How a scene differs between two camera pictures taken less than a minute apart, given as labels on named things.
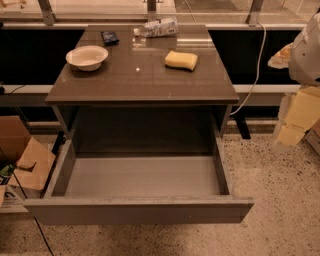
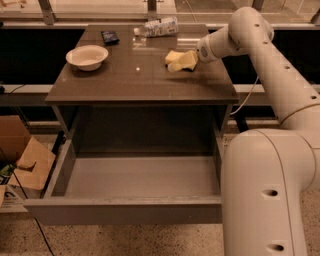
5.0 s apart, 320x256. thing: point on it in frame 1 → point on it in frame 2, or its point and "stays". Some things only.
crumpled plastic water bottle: [158, 28] stays
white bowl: [86, 58] stays
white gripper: [306, 60] → [202, 51]
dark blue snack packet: [109, 38] stays
